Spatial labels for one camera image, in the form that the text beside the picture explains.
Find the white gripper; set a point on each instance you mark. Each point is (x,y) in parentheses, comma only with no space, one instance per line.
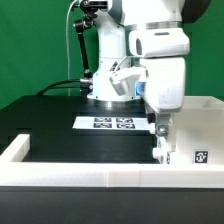
(164,89)

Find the white drawer cabinet box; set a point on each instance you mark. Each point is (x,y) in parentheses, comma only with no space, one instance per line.
(196,133)

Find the white drawer tray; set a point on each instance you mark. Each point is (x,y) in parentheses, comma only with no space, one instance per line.
(162,151)
(152,128)

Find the white front drawer tray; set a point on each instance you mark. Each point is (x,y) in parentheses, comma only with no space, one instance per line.
(162,151)

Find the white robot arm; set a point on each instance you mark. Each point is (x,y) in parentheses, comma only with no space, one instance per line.
(141,54)

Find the white marker tag sheet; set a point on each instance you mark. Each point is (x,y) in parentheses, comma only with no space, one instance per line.
(110,123)

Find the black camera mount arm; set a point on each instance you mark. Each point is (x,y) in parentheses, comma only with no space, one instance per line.
(89,9)

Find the white workspace border frame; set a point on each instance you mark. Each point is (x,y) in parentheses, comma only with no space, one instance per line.
(15,171)

